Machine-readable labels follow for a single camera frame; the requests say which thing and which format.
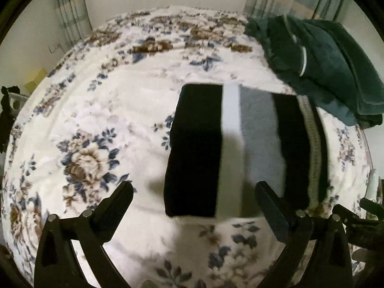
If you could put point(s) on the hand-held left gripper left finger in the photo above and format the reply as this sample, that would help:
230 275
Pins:
120 201

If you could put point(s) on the white floral blanket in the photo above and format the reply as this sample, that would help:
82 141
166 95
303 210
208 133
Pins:
99 120

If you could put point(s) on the dark green garment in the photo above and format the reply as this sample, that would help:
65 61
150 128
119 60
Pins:
324 63

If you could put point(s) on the black grey white sweater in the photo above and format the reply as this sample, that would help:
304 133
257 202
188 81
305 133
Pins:
198 144

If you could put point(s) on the yellow box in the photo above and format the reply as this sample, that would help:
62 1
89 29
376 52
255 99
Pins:
34 81

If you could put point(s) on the dark object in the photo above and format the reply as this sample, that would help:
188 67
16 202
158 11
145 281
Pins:
6 117

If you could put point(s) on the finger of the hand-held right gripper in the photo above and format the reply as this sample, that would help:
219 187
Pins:
372 207
351 216

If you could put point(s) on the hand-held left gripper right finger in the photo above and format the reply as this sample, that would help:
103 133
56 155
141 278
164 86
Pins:
267 198

